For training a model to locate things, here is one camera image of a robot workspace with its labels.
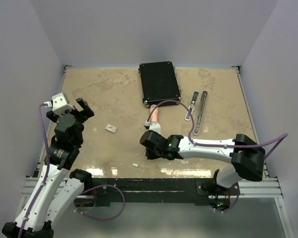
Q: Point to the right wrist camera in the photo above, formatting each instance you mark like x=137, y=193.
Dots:
x=154, y=126

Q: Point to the black base bar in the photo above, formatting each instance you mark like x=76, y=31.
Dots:
x=154, y=190

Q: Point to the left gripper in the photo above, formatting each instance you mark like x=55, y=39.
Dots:
x=85, y=113

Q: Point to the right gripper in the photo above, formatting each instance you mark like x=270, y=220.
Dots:
x=150, y=155

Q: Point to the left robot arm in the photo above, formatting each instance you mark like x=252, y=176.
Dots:
x=46, y=205

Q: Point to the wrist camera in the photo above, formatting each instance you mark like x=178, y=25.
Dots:
x=154, y=126
x=61, y=104

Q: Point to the grey stapler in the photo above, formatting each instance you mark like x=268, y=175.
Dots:
x=197, y=128

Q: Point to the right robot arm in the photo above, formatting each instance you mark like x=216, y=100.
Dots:
x=245, y=158

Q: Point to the small white card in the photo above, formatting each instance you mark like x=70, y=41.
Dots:
x=111, y=128

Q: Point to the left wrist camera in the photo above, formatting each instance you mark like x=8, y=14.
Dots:
x=61, y=104

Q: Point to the pink toy microphone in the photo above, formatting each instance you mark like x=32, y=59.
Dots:
x=154, y=113

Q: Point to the black hard case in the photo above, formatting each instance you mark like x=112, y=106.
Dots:
x=159, y=82

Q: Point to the light blue stapler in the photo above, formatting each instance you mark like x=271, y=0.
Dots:
x=192, y=105

